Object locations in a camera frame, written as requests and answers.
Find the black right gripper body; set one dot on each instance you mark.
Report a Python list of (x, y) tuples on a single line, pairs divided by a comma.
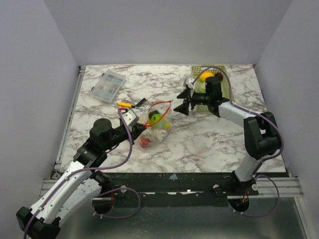
[(190, 100)]

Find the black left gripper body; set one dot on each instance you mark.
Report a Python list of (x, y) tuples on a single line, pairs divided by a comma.
[(120, 135)]

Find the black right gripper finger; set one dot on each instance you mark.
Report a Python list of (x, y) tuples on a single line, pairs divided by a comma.
[(183, 108), (185, 94)]

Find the yellow banana toy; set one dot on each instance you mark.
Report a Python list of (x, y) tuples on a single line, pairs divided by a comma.
[(166, 125)]

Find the peach toy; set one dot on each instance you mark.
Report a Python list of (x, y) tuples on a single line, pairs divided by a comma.
[(144, 142)]

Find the clear zip bag orange zipper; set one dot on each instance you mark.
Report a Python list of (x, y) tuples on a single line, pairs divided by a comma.
[(164, 107)]

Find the small bright green vegetable toy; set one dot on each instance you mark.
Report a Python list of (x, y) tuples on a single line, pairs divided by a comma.
[(155, 120)]

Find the grey oyster mushroom toy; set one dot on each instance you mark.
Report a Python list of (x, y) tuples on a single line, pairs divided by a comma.
[(156, 135)]

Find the green cabbage toy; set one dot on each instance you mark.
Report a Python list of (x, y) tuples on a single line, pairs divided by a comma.
[(200, 87)]

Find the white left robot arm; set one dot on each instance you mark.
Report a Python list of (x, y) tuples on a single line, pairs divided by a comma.
[(85, 178)]

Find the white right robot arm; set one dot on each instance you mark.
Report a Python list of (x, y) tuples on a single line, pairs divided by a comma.
[(261, 136)]

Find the yellow round fruit toy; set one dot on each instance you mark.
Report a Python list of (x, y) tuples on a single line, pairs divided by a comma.
[(205, 75)]

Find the pale green perforated basket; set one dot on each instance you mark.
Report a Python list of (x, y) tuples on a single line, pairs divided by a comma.
[(199, 74)]

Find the dark red plum toy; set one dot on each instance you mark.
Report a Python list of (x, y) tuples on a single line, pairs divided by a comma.
[(219, 76)]

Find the black bit holder strip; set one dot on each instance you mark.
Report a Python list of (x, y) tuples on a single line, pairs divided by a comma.
[(141, 102)]

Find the clear plastic organizer box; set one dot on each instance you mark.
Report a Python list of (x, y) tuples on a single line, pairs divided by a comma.
[(108, 86)]

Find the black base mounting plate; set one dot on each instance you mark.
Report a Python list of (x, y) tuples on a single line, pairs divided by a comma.
[(155, 190)]

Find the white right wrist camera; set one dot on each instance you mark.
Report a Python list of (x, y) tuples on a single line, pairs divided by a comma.
[(189, 85)]

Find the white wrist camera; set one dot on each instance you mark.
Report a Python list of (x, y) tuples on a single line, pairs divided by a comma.
[(189, 85), (127, 116)]

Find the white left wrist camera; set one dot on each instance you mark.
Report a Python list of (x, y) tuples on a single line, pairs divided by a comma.
[(127, 116)]

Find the aluminium frame rail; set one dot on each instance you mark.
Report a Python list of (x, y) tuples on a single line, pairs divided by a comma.
[(288, 187)]

